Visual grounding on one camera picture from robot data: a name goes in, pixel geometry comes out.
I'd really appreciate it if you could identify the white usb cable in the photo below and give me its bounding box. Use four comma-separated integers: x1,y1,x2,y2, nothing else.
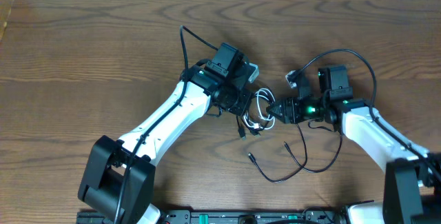
243,87,276,131

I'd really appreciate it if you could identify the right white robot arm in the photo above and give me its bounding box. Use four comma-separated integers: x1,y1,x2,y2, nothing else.
267,98,440,223

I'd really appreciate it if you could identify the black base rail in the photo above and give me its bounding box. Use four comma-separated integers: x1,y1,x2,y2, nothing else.
76,208,345,224

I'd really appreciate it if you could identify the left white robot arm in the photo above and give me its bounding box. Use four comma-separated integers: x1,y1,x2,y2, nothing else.
78,81,211,223

